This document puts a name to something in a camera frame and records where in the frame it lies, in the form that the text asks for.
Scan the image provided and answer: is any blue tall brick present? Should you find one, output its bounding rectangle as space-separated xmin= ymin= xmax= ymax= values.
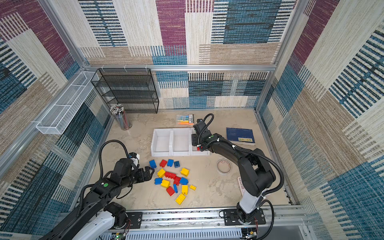
xmin=149 ymin=160 xmax=157 ymax=169

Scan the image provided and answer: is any yellow brick pile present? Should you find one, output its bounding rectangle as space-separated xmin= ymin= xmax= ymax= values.
xmin=157 ymin=169 xmax=166 ymax=178

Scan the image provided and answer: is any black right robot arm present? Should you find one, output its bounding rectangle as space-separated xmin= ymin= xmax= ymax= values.
xmin=191 ymin=113 xmax=285 ymax=225

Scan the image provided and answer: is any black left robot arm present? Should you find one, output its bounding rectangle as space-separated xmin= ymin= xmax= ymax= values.
xmin=42 ymin=140 xmax=155 ymax=240

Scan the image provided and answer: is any red brick top row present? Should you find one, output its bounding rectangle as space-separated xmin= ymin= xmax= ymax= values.
xmin=160 ymin=160 xmax=168 ymax=168

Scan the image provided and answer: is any white middle bin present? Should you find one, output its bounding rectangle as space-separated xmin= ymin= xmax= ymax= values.
xmin=171 ymin=128 xmax=191 ymax=157

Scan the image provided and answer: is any blue brick top row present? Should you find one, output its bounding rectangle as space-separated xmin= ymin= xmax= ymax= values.
xmin=167 ymin=159 xmax=174 ymax=167

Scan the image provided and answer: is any red brick bottom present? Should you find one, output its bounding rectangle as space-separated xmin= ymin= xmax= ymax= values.
xmin=166 ymin=187 xmax=175 ymax=196

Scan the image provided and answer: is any white left bin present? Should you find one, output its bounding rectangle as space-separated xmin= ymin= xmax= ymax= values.
xmin=151 ymin=129 xmax=173 ymax=157

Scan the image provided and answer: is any highlighter marker pack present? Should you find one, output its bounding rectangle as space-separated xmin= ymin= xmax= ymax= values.
xmin=176 ymin=114 xmax=195 ymax=125

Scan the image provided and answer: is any red brick centre small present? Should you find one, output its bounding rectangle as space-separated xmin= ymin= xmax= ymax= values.
xmin=174 ymin=176 xmax=181 ymax=186

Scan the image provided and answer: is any tape roll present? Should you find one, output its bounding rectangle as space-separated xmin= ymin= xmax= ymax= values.
xmin=217 ymin=159 xmax=232 ymax=175

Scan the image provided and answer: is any long yellow brick bottom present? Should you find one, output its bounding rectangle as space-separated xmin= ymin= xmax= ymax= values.
xmin=175 ymin=194 xmax=186 ymax=205

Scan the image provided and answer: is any blue notebook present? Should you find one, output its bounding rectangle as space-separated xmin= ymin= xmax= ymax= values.
xmin=226 ymin=128 xmax=255 ymax=145

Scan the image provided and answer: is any pencil cup with pencils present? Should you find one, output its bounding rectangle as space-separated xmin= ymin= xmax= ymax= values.
xmin=110 ymin=104 xmax=132 ymax=131

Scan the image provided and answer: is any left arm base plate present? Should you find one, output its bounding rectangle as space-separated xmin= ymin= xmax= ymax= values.
xmin=114 ymin=212 xmax=143 ymax=230

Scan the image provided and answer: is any aluminium front rail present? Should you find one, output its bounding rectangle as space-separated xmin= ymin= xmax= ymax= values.
xmin=91 ymin=205 xmax=317 ymax=240

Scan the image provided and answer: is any black wire shelf rack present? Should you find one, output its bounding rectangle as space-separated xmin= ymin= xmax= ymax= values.
xmin=91 ymin=68 xmax=160 ymax=114

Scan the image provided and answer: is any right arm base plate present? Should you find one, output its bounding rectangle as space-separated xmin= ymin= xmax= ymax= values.
xmin=219 ymin=209 xmax=266 ymax=226

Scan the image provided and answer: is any white mesh wall basket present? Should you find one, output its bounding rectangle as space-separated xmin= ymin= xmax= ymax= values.
xmin=36 ymin=71 xmax=95 ymax=135

